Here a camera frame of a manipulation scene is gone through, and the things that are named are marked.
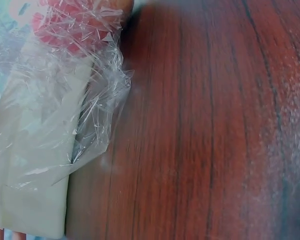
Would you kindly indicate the person's right fingers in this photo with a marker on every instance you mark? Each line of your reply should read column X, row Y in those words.
column 75, row 30

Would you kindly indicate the white rectangular box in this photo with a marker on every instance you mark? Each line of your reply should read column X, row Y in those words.
column 35, row 210

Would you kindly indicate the person's right hand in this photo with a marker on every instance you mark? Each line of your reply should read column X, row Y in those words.
column 126, row 10

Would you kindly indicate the clear plastic wrap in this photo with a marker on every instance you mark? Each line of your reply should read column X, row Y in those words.
column 103, row 100

